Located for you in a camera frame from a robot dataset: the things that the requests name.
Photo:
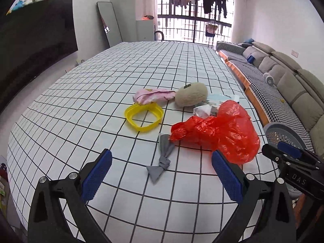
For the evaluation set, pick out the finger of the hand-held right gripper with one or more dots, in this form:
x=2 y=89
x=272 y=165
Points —
x=288 y=148
x=273 y=154

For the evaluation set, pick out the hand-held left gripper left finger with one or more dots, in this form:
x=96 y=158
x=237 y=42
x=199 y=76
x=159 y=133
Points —
x=97 y=174

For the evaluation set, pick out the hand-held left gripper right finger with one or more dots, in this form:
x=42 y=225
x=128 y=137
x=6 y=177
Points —
x=227 y=177

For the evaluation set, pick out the grey perforated laundry basket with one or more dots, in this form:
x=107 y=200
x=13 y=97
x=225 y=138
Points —
x=278 y=131

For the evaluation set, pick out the red plastic bag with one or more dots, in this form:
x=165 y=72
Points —
x=227 y=131

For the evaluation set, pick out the light blue white packet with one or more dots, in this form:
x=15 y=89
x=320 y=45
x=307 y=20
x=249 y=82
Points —
x=220 y=98

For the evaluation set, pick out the grey knotted cloth strip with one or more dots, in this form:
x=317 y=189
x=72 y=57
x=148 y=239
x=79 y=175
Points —
x=163 y=162

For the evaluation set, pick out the grey sofa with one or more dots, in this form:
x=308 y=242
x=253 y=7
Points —
x=291 y=81

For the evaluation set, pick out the white round fan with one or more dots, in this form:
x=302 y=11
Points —
x=268 y=79

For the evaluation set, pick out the houndstooth sofa cover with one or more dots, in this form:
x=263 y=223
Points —
x=258 y=81

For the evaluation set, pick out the beige plush pouch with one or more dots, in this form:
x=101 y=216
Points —
x=189 y=95

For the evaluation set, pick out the pink pouch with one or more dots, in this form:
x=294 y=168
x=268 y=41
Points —
x=151 y=95

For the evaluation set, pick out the blue cushion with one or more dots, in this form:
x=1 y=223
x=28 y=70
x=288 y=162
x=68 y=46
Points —
x=249 y=41

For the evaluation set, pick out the small drying rack with cloths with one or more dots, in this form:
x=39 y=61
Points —
x=210 y=31

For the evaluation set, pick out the black television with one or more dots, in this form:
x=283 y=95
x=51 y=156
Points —
x=33 y=43

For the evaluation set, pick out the grey cabinet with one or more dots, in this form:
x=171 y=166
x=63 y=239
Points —
x=144 y=30

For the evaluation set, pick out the standing mirror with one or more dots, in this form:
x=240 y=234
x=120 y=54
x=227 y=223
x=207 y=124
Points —
x=108 y=20

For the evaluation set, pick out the barred window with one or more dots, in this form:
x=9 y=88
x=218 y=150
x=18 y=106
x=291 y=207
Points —
x=177 y=25

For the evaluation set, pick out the red item on cabinet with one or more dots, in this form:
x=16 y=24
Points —
x=148 y=18

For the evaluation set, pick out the blue plush toy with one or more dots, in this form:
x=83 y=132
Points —
x=19 y=5

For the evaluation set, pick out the wall switch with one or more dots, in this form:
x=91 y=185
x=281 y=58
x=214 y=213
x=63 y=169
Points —
x=295 y=53

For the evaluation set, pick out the black round frame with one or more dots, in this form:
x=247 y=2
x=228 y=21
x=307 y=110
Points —
x=162 y=36

